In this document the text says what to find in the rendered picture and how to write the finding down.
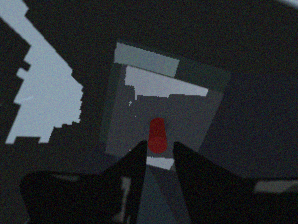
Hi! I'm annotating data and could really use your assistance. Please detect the red peg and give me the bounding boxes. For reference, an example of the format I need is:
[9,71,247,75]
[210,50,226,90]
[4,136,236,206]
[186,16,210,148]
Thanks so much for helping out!
[148,117,167,154]

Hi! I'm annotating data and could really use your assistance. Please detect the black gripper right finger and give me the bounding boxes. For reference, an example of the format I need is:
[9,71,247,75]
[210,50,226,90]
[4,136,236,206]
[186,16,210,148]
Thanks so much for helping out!
[173,142,298,224]

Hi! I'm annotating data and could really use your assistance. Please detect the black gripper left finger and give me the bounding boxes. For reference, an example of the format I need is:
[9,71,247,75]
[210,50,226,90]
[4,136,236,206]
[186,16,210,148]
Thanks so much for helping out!
[19,140,147,224]

